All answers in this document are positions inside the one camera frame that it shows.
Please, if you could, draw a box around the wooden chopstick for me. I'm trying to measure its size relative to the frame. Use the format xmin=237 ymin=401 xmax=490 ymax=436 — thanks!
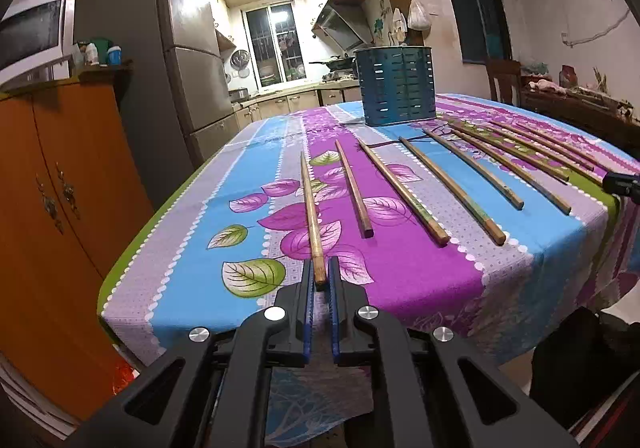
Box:
xmin=399 ymin=137 xmax=506 ymax=246
xmin=423 ymin=130 xmax=524 ymax=211
xmin=490 ymin=126 xmax=603 ymax=187
xmin=451 ymin=127 xmax=572 ymax=215
xmin=357 ymin=138 xmax=450 ymax=248
xmin=335 ymin=140 xmax=374 ymax=239
xmin=495 ymin=122 xmax=596 ymax=172
xmin=447 ymin=120 xmax=570 ymax=182
xmin=300 ymin=153 xmax=326 ymax=290

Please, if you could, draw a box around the kitchen window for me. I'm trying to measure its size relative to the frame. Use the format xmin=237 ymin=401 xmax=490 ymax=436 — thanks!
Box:
xmin=244 ymin=2 xmax=307 ymax=88

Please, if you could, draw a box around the dark wooden side table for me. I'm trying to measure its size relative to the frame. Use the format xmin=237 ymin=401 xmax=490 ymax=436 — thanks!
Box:
xmin=521 ymin=87 xmax=640 ymax=159

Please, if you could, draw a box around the colourful floral tablecloth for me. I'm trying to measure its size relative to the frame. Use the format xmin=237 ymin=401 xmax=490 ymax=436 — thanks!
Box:
xmin=96 ymin=92 xmax=640 ymax=446

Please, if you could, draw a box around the dark wooden chair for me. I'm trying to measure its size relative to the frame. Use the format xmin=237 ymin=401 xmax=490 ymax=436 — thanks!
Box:
xmin=486 ymin=58 xmax=522 ymax=107

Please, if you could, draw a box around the blue perforated utensil holder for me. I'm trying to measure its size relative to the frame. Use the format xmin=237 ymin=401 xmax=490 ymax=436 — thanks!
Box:
xmin=355 ymin=46 xmax=436 ymax=126

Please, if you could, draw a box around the orange wooden cabinet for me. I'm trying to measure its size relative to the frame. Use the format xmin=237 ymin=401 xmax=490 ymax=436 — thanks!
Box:
xmin=1 ymin=78 xmax=153 ymax=420

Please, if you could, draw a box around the white hanging plastic bag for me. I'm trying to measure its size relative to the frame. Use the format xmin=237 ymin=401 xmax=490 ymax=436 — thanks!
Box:
xmin=407 ymin=0 xmax=432 ymax=32

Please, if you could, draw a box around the steel range hood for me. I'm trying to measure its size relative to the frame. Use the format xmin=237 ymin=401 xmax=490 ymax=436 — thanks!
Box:
xmin=311 ymin=0 xmax=373 ymax=54

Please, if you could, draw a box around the blue lidded cup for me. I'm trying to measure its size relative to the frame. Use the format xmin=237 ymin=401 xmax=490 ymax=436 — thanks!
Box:
xmin=106 ymin=45 xmax=122 ymax=67

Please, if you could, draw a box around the white bottle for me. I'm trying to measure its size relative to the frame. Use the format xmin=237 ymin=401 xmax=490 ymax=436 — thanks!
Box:
xmin=85 ymin=42 xmax=100 ymax=66

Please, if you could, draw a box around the grey refrigerator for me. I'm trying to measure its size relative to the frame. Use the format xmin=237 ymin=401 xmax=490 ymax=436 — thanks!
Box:
xmin=74 ymin=0 xmax=239 ymax=206

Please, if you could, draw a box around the white microwave oven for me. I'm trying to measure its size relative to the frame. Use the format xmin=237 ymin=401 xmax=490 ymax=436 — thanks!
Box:
xmin=1 ymin=0 xmax=75 ymax=85

